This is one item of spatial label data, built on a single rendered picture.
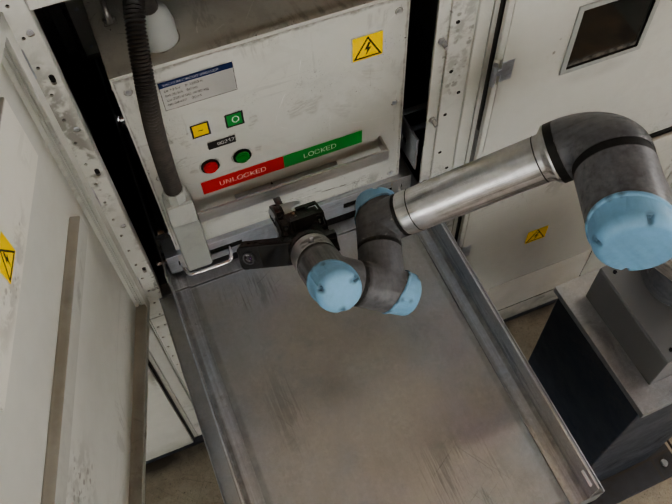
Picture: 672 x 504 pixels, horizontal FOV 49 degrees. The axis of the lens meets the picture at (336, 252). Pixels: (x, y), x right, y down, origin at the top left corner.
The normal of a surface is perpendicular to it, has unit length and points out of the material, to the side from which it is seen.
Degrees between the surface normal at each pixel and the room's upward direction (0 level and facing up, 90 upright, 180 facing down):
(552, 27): 90
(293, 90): 90
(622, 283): 2
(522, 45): 90
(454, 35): 90
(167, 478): 0
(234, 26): 0
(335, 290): 60
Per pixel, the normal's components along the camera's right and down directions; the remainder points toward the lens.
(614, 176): -0.53, -0.43
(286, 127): 0.37, 0.78
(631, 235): -0.05, 0.80
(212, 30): -0.03, -0.53
